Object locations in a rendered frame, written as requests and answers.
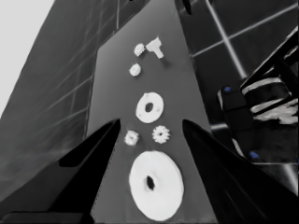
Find small white T-shaped piece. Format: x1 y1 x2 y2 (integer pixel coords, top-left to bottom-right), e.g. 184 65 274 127
145 35 164 60

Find white round carrier with pins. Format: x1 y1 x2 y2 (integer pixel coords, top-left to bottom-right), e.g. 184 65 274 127
135 91 165 124

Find small white toothed gear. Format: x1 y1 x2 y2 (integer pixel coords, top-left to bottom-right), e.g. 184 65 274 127
123 130 140 147
128 63 142 77
134 42 147 58
151 124 171 145

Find large thick white disc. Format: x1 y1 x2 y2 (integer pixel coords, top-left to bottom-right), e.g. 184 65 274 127
128 150 185 222

